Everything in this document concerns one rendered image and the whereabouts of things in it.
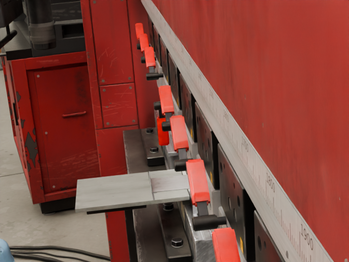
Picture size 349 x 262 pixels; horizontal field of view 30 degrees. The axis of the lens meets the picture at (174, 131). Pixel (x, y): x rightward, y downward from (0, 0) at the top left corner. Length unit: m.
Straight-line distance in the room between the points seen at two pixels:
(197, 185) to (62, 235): 2.88
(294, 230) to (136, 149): 1.73
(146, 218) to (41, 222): 2.20
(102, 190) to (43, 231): 2.19
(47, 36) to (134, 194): 1.48
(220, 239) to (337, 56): 0.32
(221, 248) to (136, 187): 0.95
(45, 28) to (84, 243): 1.24
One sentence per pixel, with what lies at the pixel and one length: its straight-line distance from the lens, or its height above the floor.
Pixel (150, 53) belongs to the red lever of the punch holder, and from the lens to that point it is 1.59.
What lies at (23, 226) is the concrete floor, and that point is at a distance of 3.86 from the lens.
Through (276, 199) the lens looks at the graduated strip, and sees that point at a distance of 0.54.
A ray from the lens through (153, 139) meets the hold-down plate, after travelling 2.21.
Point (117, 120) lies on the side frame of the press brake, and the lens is 2.41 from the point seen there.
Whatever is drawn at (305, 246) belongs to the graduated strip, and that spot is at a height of 1.38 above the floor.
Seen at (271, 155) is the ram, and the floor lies 1.42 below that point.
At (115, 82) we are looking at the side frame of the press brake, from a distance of 2.38.
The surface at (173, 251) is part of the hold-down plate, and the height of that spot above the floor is 0.91.
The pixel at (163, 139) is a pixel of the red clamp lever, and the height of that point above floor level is 1.17.
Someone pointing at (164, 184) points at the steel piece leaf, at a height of 1.00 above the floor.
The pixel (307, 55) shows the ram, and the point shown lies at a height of 1.52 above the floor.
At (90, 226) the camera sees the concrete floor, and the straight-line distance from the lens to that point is 3.72.
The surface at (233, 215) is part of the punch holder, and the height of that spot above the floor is 1.28.
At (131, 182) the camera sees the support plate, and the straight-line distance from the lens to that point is 1.61.
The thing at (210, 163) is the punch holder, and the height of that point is 1.28.
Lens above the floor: 1.61
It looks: 18 degrees down
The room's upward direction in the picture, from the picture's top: 4 degrees counter-clockwise
